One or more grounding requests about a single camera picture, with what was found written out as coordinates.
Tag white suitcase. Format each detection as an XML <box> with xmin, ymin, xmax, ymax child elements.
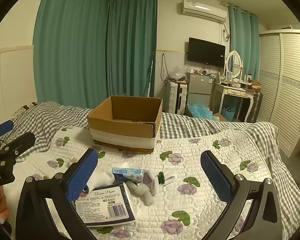
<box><xmin>168</xmin><ymin>81</ymin><xmax>188</xmax><ymax>114</ymax></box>

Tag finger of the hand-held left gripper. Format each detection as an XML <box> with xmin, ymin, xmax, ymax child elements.
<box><xmin>0</xmin><ymin>120</ymin><xmax>15</xmax><ymax>140</ymax></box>
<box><xmin>0</xmin><ymin>131</ymin><xmax>36</xmax><ymax>161</ymax></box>

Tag floor cardboard box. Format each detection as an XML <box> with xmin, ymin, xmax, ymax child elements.
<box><xmin>212</xmin><ymin>112</ymin><xmax>227</xmax><ymax>122</ymax></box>

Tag small blue white carton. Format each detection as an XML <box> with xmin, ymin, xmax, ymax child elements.
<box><xmin>112</xmin><ymin>167</ymin><xmax>143</xmax><ymax>182</ymax></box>

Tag white air conditioner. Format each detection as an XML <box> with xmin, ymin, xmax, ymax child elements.
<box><xmin>181</xmin><ymin>0</ymin><xmax>227</xmax><ymax>23</ymax></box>

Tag narrow green curtain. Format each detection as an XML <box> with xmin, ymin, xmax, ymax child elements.
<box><xmin>227</xmin><ymin>4</ymin><xmax>260</xmax><ymax>80</ymax></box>

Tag black wall television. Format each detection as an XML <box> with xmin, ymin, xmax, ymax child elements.
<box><xmin>187</xmin><ymin>37</ymin><xmax>226</xmax><ymax>68</ymax></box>

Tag white oval mirror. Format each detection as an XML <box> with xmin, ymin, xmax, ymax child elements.
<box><xmin>226</xmin><ymin>51</ymin><xmax>242</xmax><ymax>79</ymax></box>

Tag clear plastic bag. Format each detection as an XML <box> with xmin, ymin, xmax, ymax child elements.
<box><xmin>174</xmin><ymin>65</ymin><xmax>193</xmax><ymax>80</ymax></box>

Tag air conditioner pipe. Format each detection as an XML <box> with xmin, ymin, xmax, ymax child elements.
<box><xmin>219</xmin><ymin>22</ymin><xmax>231</xmax><ymax>42</ymax></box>

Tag hanging black cables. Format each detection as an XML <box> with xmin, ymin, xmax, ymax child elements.
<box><xmin>160</xmin><ymin>53</ymin><xmax>170</xmax><ymax>83</ymax></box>

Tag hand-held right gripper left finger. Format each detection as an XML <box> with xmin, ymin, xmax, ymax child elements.
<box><xmin>15</xmin><ymin>148</ymin><xmax>99</xmax><ymax>240</ymax></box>

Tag white louvred wardrobe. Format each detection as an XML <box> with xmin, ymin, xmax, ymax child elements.
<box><xmin>257</xmin><ymin>29</ymin><xmax>300</xmax><ymax>158</ymax></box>

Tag grey gingham bed sheet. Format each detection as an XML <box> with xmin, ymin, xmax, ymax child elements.
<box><xmin>0</xmin><ymin>101</ymin><xmax>278</xmax><ymax>160</ymax></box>

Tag dark suitcase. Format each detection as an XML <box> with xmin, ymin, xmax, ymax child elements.
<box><xmin>245</xmin><ymin>91</ymin><xmax>263</xmax><ymax>123</ymax></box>

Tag tissue paper pack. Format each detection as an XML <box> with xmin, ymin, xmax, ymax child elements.
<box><xmin>75</xmin><ymin>182</ymin><xmax>136</xmax><ymax>227</ymax></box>

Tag blue plastic basket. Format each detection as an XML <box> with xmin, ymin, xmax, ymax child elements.
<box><xmin>220</xmin><ymin>106</ymin><xmax>237</xmax><ymax>121</ymax></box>

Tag white plush tube toy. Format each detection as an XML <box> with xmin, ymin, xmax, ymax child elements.
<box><xmin>126</xmin><ymin>180</ymin><xmax>155</xmax><ymax>207</ymax></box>

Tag person's left hand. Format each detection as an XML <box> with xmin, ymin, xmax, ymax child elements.
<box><xmin>0</xmin><ymin>186</ymin><xmax>10</xmax><ymax>220</ymax></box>

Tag white dressing table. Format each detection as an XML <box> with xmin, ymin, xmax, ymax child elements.
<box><xmin>210</xmin><ymin>80</ymin><xmax>257</xmax><ymax>123</ymax></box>

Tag wide green curtain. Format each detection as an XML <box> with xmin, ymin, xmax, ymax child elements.
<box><xmin>33</xmin><ymin>0</ymin><xmax>110</xmax><ymax>109</ymax></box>

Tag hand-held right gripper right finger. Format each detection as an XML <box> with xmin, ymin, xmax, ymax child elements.
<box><xmin>200</xmin><ymin>150</ymin><xmax>283</xmax><ymax>240</ymax></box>

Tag brown patterned cloth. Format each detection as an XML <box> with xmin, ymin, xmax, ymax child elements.
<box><xmin>11</xmin><ymin>102</ymin><xmax>39</xmax><ymax>117</ymax></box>

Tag white plush cloth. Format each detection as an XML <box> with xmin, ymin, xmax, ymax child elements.
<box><xmin>86</xmin><ymin>164</ymin><xmax>115</xmax><ymax>189</ymax></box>

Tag white green plush toy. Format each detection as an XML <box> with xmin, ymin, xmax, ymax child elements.
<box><xmin>146</xmin><ymin>169</ymin><xmax>177</xmax><ymax>196</ymax></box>

